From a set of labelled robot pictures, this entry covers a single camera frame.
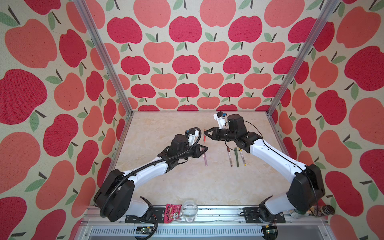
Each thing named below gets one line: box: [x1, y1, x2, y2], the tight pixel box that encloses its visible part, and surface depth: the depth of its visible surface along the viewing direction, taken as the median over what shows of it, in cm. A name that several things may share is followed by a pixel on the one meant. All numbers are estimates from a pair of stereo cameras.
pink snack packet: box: [164, 203, 182, 224], surface depth 76 cm
